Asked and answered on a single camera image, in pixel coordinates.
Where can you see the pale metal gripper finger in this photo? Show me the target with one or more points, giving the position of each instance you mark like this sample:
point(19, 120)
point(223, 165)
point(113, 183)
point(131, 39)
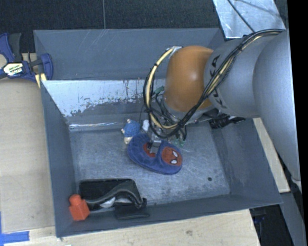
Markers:
point(154, 148)

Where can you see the blue slipper with red face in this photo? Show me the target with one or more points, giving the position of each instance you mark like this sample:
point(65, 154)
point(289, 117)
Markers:
point(170, 158)

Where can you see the small toy figure blue hat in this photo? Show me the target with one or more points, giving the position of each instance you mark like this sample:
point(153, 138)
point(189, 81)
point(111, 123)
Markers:
point(131, 129)

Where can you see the grey metal bin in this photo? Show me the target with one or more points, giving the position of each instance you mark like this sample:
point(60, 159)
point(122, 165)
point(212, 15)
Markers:
point(98, 161)

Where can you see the black sandal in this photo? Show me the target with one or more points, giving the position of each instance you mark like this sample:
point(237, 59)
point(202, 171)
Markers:
point(106, 188)

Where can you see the orange-red toy block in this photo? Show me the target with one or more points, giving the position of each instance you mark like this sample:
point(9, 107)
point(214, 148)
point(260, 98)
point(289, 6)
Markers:
point(79, 209)

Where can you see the black cylinder on white bracket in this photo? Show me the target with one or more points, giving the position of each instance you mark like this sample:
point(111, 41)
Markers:
point(220, 122)

